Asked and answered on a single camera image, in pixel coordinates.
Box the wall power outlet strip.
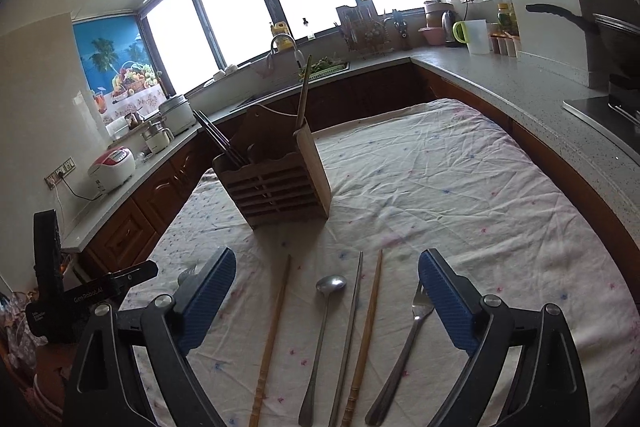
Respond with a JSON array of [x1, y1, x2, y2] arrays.
[[44, 159, 77, 188]]

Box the wooden lower cabinets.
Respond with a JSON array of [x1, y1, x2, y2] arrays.
[[80, 62, 640, 288]]

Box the black wok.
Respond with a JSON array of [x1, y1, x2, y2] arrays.
[[525, 3, 640, 75]]

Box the metal chopstick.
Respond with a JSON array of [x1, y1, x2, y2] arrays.
[[327, 251, 364, 427], [196, 110, 246, 166], [193, 110, 238, 168], [201, 110, 249, 164]]

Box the dark kitchen tool holder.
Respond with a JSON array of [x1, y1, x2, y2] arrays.
[[392, 9, 413, 50]]

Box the blue fruit wall poster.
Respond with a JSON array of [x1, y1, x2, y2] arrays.
[[72, 17, 166, 128]]

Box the yellow bottle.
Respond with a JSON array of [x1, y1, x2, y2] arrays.
[[270, 22, 291, 52]]

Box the white and red rice cooker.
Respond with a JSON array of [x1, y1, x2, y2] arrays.
[[88, 147, 137, 194]]

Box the chrome kitchen faucet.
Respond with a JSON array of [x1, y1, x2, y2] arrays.
[[270, 34, 305, 68]]

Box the white bowls on sill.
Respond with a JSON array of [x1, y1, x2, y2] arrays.
[[202, 63, 240, 88]]

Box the wooden chopstick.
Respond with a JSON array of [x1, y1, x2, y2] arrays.
[[249, 255, 292, 427], [299, 55, 313, 128], [345, 249, 384, 427], [296, 56, 310, 129]]

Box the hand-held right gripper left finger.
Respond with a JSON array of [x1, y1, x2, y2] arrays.
[[62, 247, 237, 427]]

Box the steel electric kettle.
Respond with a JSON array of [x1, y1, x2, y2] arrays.
[[440, 4, 458, 45]]

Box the steel spoon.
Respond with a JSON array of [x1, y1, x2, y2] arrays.
[[298, 275, 348, 426]]

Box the grey kitchen countertop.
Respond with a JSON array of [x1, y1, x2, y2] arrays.
[[60, 47, 640, 253]]

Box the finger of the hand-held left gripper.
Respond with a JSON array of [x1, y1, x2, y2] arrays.
[[111, 259, 159, 295], [33, 209, 66, 308]]

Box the stacked pink bowls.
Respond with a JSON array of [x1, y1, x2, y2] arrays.
[[418, 1, 453, 46]]

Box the green vegetables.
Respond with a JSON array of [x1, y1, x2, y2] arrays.
[[300, 57, 346, 75]]

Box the gas stove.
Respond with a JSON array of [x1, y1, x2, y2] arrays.
[[562, 74, 640, 142]]

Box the green-handled clear pitcher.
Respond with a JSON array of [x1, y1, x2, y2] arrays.
[[452, 19, 491, 55]]

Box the wooden utensil holder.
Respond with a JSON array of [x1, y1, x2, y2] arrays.
[[212, 104, 333, 230]]

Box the steel fork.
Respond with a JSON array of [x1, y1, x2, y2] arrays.
[[177, 265, 202, 289], [364, 283, 435, 426]]

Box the white floral tablecloth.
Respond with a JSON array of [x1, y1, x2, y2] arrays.
[[117, 98, 628, 427]]

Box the small white blender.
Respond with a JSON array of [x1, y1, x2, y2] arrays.
[[141, 119, 175, 154]]

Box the kitchen sink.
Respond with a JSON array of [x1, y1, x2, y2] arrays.
[[230, 62, 351, 112]]

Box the cooking oil bottle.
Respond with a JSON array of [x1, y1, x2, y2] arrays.
[[496, 3, 520, 36]]

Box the dish rack with knives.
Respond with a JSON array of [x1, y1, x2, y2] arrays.
[[336, 2, 393, 55]]

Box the black power cable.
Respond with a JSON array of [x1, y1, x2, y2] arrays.
[[55, 179, 108, 204]]

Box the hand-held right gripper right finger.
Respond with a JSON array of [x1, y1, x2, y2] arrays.
[[417, 249, 586, 427]]

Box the large white electric pot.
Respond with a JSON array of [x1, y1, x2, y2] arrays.
[[157, 94, 197, 132]]

